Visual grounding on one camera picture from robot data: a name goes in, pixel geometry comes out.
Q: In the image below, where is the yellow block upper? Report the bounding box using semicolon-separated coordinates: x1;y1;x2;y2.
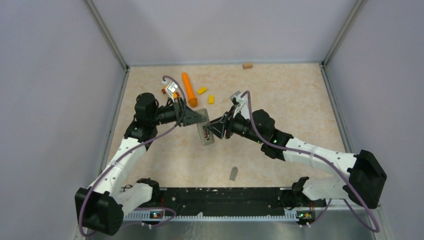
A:
197;86;208;95

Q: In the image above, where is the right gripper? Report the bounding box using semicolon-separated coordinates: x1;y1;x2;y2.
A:
206;105;265;144

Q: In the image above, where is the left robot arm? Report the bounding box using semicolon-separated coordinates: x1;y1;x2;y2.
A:
75;92;207;237

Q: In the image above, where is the white air conditioner remote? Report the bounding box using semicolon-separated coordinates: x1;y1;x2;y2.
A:
196;108;215;146

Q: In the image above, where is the orange toy microphone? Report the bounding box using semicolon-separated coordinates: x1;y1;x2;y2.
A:
181;72;198;108

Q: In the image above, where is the brown wooden block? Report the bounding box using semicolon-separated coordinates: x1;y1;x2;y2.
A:
242;62;253;70

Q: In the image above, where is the yellow toy car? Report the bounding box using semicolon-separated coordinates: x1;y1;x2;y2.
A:
161;86;180;99

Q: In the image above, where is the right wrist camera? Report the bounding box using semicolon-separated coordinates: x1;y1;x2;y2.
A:
229;91;250;120

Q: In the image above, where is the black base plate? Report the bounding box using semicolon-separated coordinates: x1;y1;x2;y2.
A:
142;187;327;217

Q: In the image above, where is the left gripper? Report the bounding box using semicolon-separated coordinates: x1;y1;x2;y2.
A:
150;96;206;127

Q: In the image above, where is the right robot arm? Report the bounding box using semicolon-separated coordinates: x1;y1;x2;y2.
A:
205;109;387;209

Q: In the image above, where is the grey battery cover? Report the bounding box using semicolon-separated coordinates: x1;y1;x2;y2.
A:
229;167;238;181

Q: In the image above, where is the yellow block lower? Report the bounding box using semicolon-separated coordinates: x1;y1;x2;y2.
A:
208;95;215;105

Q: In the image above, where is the yellow block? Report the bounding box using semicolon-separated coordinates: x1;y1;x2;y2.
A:
208;95;215;105
197;86;208;95

